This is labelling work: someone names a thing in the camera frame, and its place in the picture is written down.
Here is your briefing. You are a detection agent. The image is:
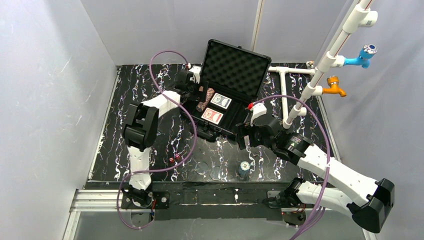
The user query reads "orange black chip stack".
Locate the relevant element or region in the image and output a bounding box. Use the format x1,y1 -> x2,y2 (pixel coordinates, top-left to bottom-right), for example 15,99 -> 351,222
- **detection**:
198,86 -> 204,99

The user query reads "light blue chip stack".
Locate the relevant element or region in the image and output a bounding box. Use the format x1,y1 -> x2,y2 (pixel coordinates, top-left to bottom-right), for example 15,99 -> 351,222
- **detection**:
238,161 -> 251,177

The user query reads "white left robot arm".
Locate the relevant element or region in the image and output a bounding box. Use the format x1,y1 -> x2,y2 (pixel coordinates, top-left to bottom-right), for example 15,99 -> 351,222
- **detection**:
120,70 -> 209,207

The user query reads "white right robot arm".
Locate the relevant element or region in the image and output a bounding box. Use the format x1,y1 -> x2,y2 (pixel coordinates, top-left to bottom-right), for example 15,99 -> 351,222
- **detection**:
236,100 -> 395,233

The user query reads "black poker set case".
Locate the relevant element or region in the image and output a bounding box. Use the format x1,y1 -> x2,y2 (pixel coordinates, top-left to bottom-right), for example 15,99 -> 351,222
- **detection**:
183,39 -> 272,142

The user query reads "pink blue chip stack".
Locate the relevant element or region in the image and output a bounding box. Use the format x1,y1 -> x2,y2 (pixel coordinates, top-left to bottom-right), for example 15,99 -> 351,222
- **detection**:
195,88 -> 215,112

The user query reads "blue playing card deck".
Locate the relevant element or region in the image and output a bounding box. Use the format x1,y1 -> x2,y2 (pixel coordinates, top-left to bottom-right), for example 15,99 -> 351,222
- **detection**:
210,93 -> 232,110

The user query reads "red playing card deck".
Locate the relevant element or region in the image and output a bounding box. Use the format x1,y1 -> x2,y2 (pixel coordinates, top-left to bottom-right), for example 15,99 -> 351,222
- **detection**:
201,107 -> 224,124

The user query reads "orange pipe valve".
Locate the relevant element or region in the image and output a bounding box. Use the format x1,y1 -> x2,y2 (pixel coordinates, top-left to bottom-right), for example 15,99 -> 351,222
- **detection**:
322,75 -> 347,98

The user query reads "blue pipe valve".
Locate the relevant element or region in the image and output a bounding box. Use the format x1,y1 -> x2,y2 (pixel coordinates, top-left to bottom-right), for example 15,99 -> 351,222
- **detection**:
343,44 -> 378,69

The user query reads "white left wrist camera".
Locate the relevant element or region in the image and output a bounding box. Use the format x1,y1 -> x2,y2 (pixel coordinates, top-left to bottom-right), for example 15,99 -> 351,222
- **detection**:
188,63 -> 201,84

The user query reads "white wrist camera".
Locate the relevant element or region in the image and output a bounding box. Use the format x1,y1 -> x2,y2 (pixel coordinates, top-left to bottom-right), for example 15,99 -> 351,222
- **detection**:
247,102 -> 267,127
188,63 -> 201,84

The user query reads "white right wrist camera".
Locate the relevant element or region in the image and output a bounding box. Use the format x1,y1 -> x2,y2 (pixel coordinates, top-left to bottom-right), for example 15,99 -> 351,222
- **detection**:
247,102 -> 267,127

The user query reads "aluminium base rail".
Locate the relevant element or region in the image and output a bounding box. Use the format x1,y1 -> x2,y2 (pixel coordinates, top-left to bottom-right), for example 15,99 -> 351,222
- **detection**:
62,185 -> 379,240

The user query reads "white pvc pipe frame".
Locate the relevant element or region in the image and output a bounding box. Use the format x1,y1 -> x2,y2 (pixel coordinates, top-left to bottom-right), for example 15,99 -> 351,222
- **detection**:
267,0 -> 379,130

